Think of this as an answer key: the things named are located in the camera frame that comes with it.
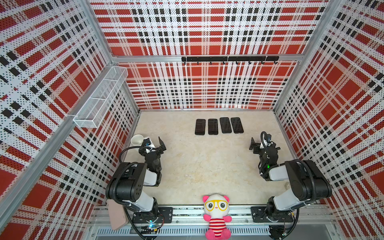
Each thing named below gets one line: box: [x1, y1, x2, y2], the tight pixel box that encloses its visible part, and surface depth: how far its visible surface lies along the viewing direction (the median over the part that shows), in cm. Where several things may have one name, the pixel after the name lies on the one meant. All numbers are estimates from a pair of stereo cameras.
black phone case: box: [194, 119, 206, 136], surface depth 113 cm
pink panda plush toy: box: [202, 193, 232, 240], surface depth 70 cm
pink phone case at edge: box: [107, 199, 129, 231], surface depth 72 cm
